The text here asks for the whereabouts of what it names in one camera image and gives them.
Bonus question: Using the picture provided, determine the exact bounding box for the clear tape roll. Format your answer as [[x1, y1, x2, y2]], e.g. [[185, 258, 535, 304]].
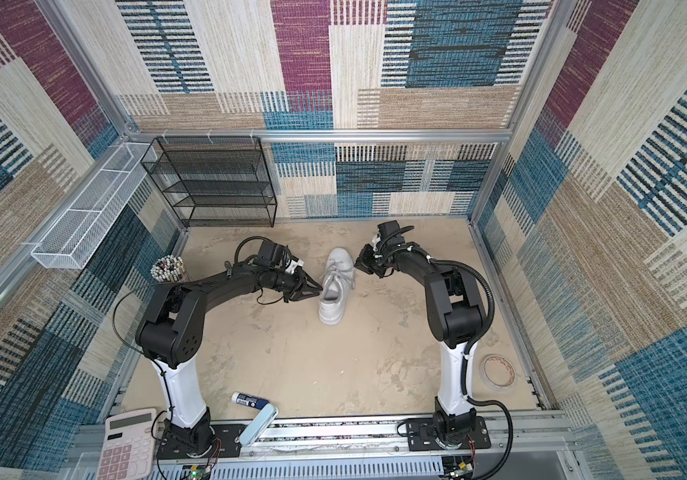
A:
[[481, 354, 517, 390]]

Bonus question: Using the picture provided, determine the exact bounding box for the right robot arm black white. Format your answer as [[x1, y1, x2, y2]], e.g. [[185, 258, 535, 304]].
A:
[[355, 221, 489, 447]]

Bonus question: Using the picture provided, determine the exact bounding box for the blue white glue stick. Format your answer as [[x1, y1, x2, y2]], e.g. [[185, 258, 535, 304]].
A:
[[231, 392, 269, 410]]

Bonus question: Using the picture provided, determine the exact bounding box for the black wire mesh shelf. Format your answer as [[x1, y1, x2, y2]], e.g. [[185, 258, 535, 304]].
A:
[[140, 136, 277, 228]]

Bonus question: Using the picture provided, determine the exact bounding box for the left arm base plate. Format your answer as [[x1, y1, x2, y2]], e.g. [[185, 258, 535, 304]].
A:
[[156, 421, 246, 460]]

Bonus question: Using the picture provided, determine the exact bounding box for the white wire mesh basket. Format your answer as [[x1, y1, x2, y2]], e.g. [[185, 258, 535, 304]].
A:
[[31, 142, 148, 270]]

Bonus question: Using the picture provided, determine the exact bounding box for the cup of coloured pencils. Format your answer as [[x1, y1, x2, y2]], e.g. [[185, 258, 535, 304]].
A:
[[150, 255, 188, 283]]

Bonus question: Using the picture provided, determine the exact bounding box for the black corrugated right cable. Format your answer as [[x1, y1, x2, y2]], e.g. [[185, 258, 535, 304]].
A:
[[426, 257, 515, 480]]

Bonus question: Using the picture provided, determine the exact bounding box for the thin black left cable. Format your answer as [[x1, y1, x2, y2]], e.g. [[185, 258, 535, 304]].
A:
[[111, 287, 224, 480]]

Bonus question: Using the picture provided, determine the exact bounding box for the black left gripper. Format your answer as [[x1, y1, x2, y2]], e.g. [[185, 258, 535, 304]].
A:
[[270, 267, 324, 303]]

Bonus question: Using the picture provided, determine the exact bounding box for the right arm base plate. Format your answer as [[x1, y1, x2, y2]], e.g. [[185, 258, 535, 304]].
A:
[[397, 416, 491, 451]]

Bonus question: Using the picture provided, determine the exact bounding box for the white leather sneaker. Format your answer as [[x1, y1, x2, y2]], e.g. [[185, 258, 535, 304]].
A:
[[318, 247, 355, 325]]

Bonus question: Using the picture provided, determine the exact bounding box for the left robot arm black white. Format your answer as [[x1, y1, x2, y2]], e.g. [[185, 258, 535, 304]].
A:
[[135, 236, 322, 458]]

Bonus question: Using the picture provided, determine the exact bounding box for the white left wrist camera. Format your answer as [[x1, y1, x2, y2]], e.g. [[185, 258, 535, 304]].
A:
[[285, 257, 303, 274]]

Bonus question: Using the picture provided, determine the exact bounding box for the pink desk calculator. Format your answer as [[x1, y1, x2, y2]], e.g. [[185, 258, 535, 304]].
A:
[[96, 408, 157, 480]]

